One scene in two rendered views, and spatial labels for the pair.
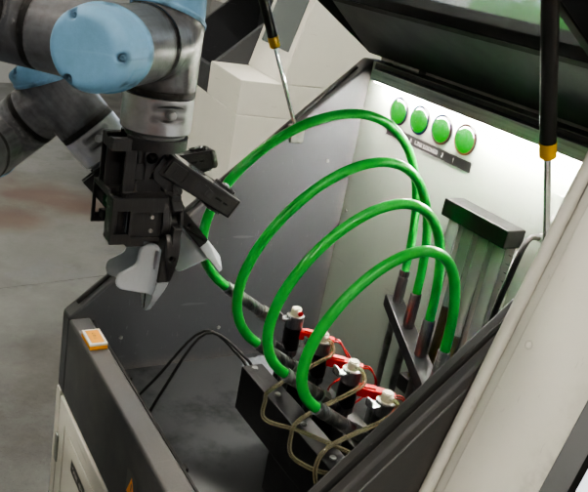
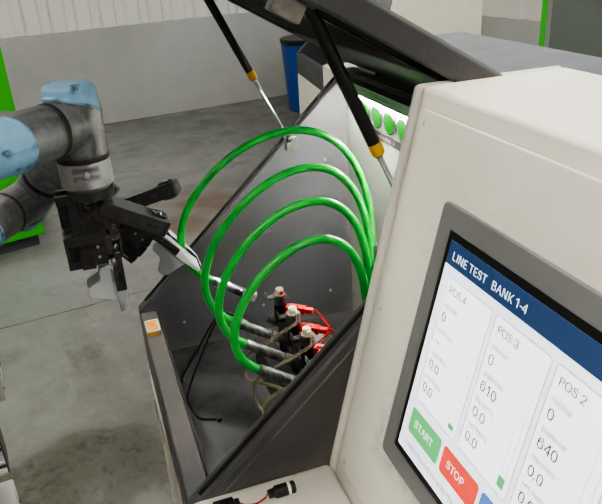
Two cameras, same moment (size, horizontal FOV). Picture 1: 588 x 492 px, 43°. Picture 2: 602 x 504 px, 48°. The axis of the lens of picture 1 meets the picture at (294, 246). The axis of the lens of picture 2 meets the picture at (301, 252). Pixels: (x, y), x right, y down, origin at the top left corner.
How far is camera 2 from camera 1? 41 cm
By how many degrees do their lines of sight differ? 16
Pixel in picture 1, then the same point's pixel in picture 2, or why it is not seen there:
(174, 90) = (83, 157)
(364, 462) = (281, 408)
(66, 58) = not seen: outside the picture
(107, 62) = not seen: outside the picture
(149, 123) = (73, 183)
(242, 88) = not seen: hidden behind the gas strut
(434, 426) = (333, 376)
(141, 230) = (92, 257)
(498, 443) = (370, 387)
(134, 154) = (73, 206)
